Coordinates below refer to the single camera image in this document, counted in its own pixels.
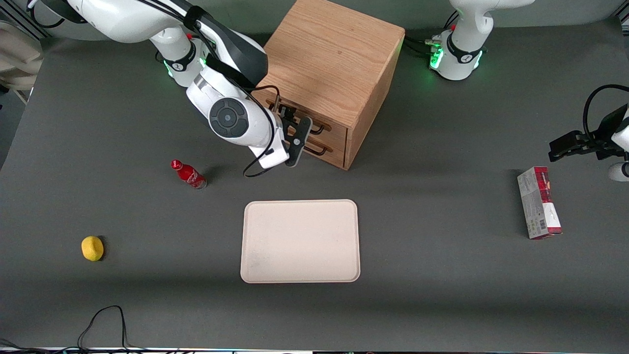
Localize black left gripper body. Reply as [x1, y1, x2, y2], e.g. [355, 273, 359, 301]
[582, 105, 629, 161]

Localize red soda bottle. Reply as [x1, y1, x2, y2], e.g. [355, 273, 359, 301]
[170, 159, 208, 190]

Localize wooden drawer front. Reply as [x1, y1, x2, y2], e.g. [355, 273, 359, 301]
[263, 91, 349, 150]
[304, 133, 346, 169]

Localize black right arm wrist cable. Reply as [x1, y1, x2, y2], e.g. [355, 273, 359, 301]
[135, 0, 282, 179]

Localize black left arm base cables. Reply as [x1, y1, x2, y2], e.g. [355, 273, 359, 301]
[404, 10, 460, 58]

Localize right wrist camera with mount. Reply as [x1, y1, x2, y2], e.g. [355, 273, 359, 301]
[286, 116, 314, 169]

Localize black metal drawer handle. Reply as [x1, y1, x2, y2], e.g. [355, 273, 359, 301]
[267, 99, 333, 136]
[305, 140, 333, 157]

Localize grey and red carton box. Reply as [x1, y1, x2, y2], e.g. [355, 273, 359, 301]
[516, 166, 563, 240]

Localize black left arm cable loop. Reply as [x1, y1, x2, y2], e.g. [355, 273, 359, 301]
[583, 84, 629, 144]

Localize yellow lemon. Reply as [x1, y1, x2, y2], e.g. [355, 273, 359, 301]
[81, 236, 105, 262]

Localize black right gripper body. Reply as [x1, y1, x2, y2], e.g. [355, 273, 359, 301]
[278, 111, 302, 149]

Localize thin black cable on table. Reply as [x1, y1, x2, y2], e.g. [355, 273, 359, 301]
[0, 305, 148, 353]

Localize beige rectangular tray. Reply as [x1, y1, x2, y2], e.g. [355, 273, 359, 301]
[240, 199, 361, 284]

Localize oak wooden drawer cabinet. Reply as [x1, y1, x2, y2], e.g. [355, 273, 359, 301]
[253, 0, 406, 171]

